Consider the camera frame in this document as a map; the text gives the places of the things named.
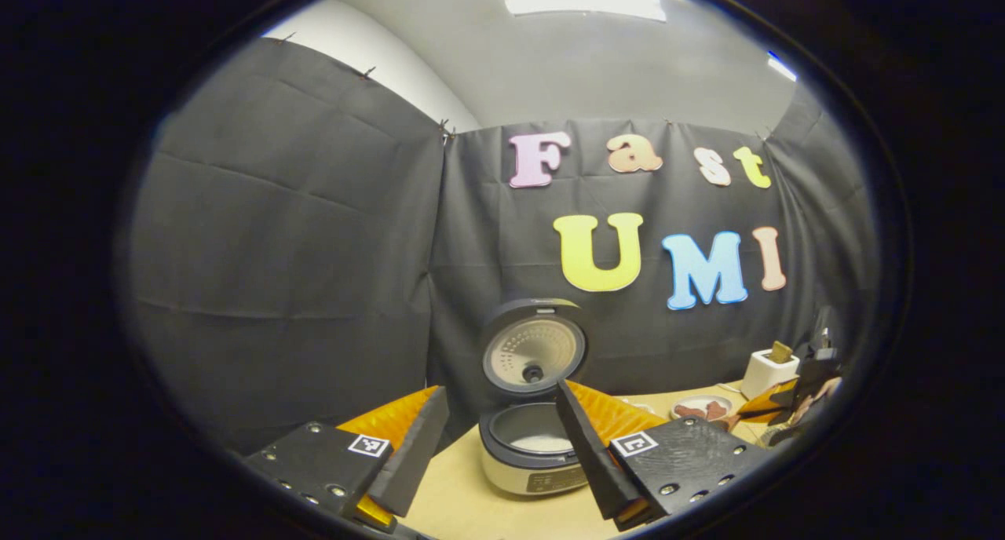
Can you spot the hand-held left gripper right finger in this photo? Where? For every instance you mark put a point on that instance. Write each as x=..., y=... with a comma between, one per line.
x=593, y=461

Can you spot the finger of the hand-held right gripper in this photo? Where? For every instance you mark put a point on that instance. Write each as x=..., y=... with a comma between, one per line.
x=765, y=405

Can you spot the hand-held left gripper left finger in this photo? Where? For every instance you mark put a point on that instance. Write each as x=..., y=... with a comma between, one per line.
x=420, y=454

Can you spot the white rice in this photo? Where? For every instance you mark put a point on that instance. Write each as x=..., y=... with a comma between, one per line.
x=542, y=443

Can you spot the black silver rice cooker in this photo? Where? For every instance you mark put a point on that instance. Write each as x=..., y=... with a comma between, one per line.
x=534, y=352

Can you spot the white toaster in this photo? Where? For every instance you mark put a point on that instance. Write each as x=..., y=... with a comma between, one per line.
x=758, y=379

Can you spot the brown toast slice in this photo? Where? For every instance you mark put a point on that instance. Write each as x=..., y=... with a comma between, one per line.
x=780, y=352

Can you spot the red meat piece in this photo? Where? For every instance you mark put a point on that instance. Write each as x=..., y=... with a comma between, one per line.
x=716, y=410
x=689, y=412

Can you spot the white round plate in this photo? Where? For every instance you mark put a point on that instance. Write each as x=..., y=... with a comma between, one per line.
x=699, y=399

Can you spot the black backdrop cloth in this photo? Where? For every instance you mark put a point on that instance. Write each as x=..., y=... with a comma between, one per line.
x=275, y=249

